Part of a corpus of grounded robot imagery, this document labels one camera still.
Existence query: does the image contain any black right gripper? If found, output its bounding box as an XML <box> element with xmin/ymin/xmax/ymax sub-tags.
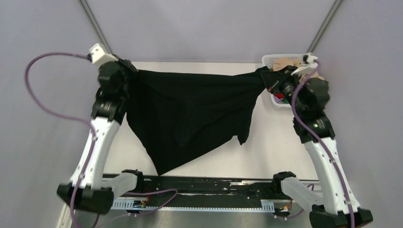
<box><xmin>259</xmin><ymin>64</ymin><xmax>304</xmax><ymax>113</ymax></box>

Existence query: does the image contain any black t-shirt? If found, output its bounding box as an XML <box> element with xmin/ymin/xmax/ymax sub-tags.
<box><xmin>126</xmin><ymin>68</ymin><xmax>266</xmax><ymax>175</ymax></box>

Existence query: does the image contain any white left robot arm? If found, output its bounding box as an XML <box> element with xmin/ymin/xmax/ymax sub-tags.
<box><xmin>57</xmin><ymin>59</ymin><xmax>146</xmax><ymax>215</ymax></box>

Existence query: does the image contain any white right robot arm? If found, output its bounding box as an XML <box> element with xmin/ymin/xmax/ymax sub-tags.
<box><xmin>260</xmin><ymin>66</ymin><xmax>373</xmax><ymax>228</ymax></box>

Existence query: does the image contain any red t-shirt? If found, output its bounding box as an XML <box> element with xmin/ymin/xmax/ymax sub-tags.
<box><xmin>273</xmin><ymin>93</ymin><xmax>284</xmax><ymax>100</ymax></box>

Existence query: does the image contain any beige t-shirt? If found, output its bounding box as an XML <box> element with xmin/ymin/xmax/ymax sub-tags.
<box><xmin>272</xmin><ymin>57</ymin><xmax>324</xmax><ymax>82</ymax></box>

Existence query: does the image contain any white plastic laundry basket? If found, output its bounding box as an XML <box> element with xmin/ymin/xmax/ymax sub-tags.
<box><xmin>261</xmin><ymin>52</ymin><xmax>311</xmax><ymax>110</ymax></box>

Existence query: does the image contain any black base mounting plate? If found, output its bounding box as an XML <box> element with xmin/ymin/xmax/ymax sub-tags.
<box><xmin>112</xmin><ymin>176</ymin><xmax>292</xmax><ymax>212</ymax></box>

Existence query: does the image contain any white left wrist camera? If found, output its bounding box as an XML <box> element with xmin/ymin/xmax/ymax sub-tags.
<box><xmin>89</xmin><ymin>43</ymin><xmax>118</xmax><ymax>67</ymax></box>

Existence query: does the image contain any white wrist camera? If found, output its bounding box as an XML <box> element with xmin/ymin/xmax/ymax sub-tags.
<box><xmin>89</xmin><ymin>43</ymin><xmax>118</xmax><ymax>67</ymax></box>
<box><xmin>291</xmin><ymin>53</ymin><xmax>318</xmax><ymax>76</ymax></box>

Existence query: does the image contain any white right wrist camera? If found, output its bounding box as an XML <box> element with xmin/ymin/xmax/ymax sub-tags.
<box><xmin>291</xmin><ymin>53</ymin><xmax>318</xmax><ymax>76</ymax></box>

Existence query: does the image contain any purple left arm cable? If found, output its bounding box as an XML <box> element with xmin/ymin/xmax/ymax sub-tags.
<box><xmin>25</xmin><ymin>53</ymin><xmax>98</xmax><ymax>228</ymax></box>

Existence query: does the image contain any aluminium frame rail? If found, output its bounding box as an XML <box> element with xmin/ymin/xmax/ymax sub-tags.
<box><xmin>77</xmin><ymin>0</ymin><xmax>112</xmax><ymax>53</ymax></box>

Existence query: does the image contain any white slotted cable duct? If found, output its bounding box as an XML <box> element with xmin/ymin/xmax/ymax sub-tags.
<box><xmin>112</xmin><ymin>198</ymin><xmax>275</xmax><ymax>213</ymax></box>

